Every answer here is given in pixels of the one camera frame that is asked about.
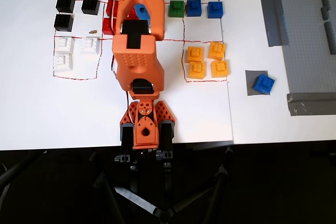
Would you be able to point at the blue lego block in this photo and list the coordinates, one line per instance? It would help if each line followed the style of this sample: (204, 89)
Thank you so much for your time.
(215, 9)
(263, 83)
(194, 8)

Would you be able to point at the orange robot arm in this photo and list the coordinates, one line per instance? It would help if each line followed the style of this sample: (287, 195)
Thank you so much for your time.
(136, 61)

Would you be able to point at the red lego block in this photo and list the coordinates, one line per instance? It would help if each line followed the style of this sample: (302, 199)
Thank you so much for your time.
(131, 14)
(112, 7)
(108, 26)

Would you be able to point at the green lego block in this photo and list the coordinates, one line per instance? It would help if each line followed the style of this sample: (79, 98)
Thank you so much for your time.
(176, 8)

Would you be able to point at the black lego block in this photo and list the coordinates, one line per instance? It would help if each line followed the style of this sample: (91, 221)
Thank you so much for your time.
(65, 3)
(90, 5)
(63, 22)

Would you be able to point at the white lego block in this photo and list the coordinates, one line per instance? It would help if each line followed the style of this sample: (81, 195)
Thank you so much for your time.
(63, 44)
(90, 45)
(62, 62)

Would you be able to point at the yellow lego block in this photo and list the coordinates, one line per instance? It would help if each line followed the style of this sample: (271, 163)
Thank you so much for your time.
(220, 68)
(195, 54)
(197, 69)
(217, 51)

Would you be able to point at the grey square tape marker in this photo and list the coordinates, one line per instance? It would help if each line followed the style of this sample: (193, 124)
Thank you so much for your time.
(250, 87)

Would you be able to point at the small brown crumb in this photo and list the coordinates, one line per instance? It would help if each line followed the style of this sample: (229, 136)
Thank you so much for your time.
(92, 32)

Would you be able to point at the grey black table clamp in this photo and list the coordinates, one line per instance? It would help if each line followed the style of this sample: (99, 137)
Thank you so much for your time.
(166, 140)
(126, 140)

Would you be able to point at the grey lego baseplate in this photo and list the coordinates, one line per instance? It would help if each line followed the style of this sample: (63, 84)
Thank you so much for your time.
(304, 51)

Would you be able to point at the black tripod stand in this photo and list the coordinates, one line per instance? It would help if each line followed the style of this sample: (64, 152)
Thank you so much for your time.
(136, 200)

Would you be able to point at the black stand leg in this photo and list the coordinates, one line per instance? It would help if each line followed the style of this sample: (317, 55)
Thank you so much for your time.
(15, 170)

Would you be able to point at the grey duct tape strip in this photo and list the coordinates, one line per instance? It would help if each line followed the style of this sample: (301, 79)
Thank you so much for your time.
(274, 19)
(311, 104)

